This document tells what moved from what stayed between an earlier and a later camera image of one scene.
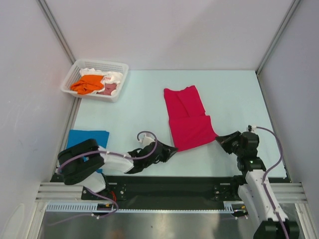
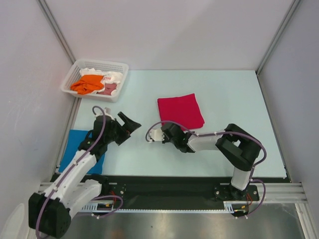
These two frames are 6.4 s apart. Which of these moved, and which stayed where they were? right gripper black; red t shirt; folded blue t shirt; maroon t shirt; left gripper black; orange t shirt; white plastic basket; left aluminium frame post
Moved: left gripper black; red t shirt; right gripper black
Stayed: orange t shirt; folded blue t shirt; left aluminium frame post; maroon t shirt; white plastic basket
